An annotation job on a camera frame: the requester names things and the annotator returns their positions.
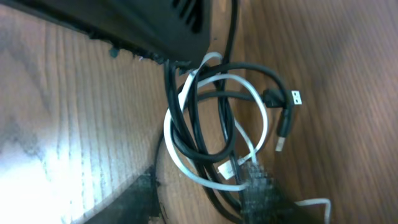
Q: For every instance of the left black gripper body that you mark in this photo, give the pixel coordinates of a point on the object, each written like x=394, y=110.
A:
x=177, y=31

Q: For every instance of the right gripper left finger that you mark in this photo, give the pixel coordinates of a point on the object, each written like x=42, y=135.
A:
x=138, y=204

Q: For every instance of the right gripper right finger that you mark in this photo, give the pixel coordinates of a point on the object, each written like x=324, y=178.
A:
x=265, y=203

